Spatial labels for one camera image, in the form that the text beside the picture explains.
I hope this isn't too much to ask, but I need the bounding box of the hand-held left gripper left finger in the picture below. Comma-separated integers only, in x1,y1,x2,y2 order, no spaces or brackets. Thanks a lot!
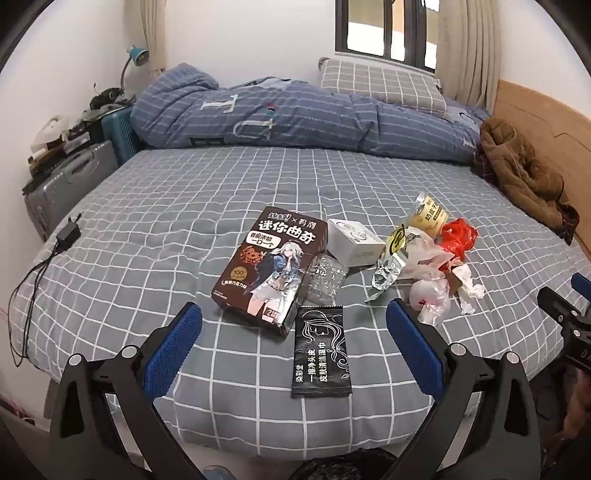
48,302,204,480

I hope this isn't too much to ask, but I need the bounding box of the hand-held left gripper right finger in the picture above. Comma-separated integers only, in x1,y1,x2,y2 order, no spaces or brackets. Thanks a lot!
387,299,541,480

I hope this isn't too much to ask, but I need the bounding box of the white tissue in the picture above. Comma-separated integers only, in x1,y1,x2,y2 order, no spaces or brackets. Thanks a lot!
450,263,485,315

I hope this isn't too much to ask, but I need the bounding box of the black wipe packet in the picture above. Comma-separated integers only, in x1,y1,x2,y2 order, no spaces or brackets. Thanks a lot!
291,305,353,399

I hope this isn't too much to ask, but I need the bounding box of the yellow silver snack bag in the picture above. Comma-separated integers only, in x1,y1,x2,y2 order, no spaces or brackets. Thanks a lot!
372,224,432,303

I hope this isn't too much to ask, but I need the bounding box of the clear bubble wrap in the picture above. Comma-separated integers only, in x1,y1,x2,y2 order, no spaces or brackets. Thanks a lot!
302,253,349,305

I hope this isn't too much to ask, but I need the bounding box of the red plastic bag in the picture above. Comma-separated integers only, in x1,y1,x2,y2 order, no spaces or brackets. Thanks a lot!
438,218,478,273

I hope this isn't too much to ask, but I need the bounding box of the brown cookie box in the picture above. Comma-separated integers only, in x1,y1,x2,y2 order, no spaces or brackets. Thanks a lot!
211,206,329,341

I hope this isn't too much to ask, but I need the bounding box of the small white box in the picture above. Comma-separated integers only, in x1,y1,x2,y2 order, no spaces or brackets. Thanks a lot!
327,218,389,268

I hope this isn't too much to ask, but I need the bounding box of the yellow paper cup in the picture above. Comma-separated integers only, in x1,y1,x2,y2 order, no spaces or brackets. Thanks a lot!
409,191,451,232

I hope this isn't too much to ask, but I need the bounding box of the black trash bin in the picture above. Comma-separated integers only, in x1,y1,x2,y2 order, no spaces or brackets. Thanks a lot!
295,448,398,480

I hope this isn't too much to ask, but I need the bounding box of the grey checked bed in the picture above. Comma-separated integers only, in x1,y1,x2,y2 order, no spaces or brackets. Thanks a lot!
9,143,583,416

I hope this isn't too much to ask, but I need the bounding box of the brown jacket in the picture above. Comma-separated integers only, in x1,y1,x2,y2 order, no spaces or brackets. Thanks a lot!
471,117,580,243

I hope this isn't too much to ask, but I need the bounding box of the wooden headboard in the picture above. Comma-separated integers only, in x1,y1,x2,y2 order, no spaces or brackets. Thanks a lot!
492,79,591,259

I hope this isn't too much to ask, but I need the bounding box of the grey suitcase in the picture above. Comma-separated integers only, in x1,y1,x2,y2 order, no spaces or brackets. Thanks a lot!
23,141,118,241

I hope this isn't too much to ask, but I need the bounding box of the teal suitcase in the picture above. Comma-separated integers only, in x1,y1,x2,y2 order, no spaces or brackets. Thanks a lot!
102,108,139,167

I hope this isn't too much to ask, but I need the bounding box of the white plastic device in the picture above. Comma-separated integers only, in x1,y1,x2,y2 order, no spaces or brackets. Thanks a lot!
30,115,70,153

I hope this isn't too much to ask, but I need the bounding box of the blue striped quilt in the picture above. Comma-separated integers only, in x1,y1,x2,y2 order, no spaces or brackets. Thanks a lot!
129,63,492,162

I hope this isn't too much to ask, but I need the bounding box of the dark tangled clutter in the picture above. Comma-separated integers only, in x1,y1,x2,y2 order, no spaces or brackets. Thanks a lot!
88,87,136,114

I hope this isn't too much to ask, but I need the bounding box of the wide beige curtain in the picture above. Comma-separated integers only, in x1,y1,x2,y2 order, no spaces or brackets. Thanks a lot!
434,0,502,109

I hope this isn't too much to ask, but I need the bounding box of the grey checked pillow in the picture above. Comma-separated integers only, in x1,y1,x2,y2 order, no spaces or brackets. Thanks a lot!
318,58,448,116

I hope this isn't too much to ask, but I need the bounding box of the blue desk lamp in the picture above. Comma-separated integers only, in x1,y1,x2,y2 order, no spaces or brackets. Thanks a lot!
119,45,149,93

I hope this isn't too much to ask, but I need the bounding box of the narrow beige curtain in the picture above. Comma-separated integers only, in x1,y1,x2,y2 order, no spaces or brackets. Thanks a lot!
141,0,168,75

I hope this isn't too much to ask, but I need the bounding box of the dark framed window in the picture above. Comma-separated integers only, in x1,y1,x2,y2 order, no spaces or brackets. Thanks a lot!
335,0,441,72

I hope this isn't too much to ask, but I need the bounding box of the black adapter cable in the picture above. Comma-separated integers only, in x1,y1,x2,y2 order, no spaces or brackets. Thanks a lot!
9,249,61,365

